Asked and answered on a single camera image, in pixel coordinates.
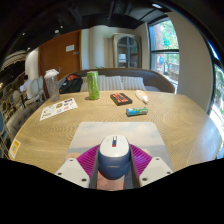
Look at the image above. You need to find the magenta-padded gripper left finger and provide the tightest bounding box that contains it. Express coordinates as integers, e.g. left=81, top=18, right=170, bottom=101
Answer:
left=54, top=143, right=101, bottom=189

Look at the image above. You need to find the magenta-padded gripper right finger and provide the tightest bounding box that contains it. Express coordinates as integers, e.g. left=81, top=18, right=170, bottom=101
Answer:
left=128, top=143, right=174, bottom=188

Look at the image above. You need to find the blue and white computer mouse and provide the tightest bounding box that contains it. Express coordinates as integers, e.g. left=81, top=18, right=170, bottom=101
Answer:
left=97, top=134, right=132, bottom=181

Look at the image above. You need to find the landscape print mouse pad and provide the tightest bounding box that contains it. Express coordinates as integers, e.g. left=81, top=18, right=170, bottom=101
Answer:
left=64, top=121, right=175, bottom=191

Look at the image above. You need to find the small teal packet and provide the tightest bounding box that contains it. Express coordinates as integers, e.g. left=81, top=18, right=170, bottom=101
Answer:
left=125, top=106, right=149, bottom=117

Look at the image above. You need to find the white sticker sheet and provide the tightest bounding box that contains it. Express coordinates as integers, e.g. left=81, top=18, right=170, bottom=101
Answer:
left=39, top=97, right=79, bottom=122

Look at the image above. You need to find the yellow code sticker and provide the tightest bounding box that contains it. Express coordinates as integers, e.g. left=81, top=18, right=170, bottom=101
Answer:
left=8, top=138, right=22, bottom=160

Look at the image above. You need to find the white plastic packet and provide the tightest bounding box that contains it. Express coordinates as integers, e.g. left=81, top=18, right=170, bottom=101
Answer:
left=134, top=89, right=150, bottom=104

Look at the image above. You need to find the grey tufted armchair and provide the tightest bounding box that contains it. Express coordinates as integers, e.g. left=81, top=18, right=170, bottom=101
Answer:
left=5, top=99, right=46, bottom=141

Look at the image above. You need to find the black and red box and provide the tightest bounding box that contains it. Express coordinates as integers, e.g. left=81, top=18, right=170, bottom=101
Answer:
left=109, top=92, right=133, bottom=107

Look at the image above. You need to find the black backpack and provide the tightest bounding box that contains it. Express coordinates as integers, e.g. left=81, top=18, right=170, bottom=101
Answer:
left=58, top=73, right=84, bottom=95

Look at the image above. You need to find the green drink can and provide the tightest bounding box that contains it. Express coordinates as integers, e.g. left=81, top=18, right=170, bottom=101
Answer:
left=86, top=70, right=101, bottom=101

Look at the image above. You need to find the brown curved sofa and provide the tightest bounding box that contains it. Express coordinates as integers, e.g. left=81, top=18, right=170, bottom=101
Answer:
left=57, top=67, right=176, bottom=94

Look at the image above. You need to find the group of white chairs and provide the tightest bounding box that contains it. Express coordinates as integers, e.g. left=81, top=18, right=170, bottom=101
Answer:
left=9, top=75, right=48, bottom=108

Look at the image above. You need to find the striped cushion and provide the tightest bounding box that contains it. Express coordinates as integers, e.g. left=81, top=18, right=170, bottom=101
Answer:
left=79, top=75, right=147, bottom=93

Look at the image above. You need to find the person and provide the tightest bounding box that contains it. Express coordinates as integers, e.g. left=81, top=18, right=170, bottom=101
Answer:
left=19, top=74, right=34, bottom=94

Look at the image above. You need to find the wooden door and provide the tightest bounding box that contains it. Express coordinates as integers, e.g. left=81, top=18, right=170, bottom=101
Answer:
left=37, top=29, right=83, bottom=99

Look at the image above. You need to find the glass-door display cabinet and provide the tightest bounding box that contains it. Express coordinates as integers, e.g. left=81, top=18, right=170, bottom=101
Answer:
left=112, top=32, right=142, bottom=70

